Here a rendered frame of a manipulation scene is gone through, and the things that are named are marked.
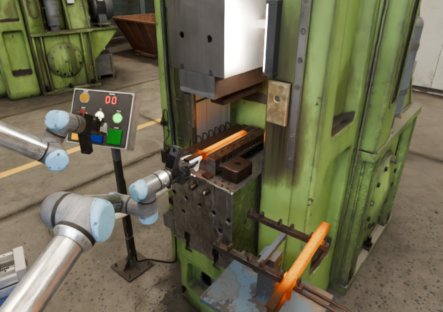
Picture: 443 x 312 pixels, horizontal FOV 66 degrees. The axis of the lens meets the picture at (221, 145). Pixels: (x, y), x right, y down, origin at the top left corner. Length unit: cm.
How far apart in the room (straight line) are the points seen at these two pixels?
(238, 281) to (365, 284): 121
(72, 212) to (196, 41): 78
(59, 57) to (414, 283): 545
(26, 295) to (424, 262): 240
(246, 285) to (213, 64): 85
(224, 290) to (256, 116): 94
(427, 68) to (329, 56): 530
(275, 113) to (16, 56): 515
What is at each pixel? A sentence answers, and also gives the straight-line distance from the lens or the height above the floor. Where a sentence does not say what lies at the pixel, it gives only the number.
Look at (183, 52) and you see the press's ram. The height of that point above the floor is 144.
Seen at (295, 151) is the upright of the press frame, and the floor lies 108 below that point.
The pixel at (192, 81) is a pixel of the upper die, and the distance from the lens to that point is 145.
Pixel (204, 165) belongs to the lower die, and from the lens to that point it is 156.
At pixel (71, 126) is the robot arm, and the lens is 143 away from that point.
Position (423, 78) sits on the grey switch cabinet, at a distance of 655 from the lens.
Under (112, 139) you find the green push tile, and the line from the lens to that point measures 176.
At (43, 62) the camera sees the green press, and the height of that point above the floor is 52.
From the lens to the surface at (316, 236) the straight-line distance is 123.
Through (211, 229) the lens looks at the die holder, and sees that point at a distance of 164.
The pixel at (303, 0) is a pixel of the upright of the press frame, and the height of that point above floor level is 164.
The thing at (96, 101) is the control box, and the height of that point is 115.
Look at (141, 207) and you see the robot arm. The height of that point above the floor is 91.
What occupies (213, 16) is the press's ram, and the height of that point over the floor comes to 158.
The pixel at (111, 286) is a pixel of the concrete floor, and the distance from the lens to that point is 239.
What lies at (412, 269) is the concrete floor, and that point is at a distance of 269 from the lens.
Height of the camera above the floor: 172
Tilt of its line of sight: 26 degrees down
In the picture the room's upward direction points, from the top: straight up
